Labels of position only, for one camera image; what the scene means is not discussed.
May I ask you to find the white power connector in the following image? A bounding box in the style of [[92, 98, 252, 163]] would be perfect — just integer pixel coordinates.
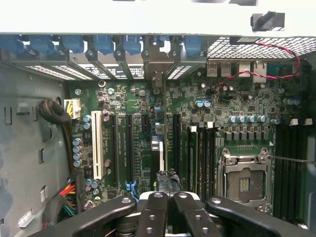
[[63, 98, 81, 120]]

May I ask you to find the blue board connector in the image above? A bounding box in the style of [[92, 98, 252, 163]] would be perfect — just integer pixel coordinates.
[[125, 181, 139, 198]]

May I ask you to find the white expansion slot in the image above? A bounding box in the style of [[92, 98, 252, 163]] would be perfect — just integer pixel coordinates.
[[91, 110, 104, 180]]

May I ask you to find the open black PC case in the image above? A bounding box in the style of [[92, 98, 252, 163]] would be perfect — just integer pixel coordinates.
[[0, 0, 316, 237]]

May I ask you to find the black sleeved power cable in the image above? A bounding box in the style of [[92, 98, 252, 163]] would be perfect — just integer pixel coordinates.
[[38, 98, 75, 173]]

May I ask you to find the green motherboard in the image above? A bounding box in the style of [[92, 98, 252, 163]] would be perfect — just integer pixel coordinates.
[[65, 74, 312, 223]]

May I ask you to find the thin metal locking lever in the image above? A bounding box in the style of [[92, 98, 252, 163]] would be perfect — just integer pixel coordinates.
[[268, 154, 316, 164]]

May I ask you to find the metal CPU socket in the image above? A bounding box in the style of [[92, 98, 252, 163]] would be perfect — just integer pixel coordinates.
[[218, 147, 272, 210]]

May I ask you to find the coloured wire bundle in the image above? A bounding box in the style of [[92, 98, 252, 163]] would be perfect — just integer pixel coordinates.
[[41, 176, 84, 230]]

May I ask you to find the black expansion slot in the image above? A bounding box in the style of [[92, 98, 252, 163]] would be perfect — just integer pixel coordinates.
[[125, 114, 134, 186], [172, 113, 181, 178]]

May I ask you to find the red and black twisted wire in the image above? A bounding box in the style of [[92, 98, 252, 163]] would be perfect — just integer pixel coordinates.
[[211, 41, 302, 94]]

